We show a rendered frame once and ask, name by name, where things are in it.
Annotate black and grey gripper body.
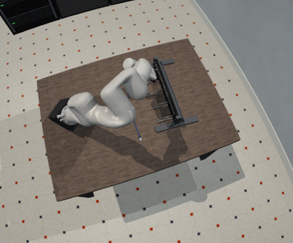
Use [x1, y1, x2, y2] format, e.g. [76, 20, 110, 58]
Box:
[148, 68, 157, 83]

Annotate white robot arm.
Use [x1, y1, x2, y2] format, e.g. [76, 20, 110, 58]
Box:
[57, 58, 152, 128]

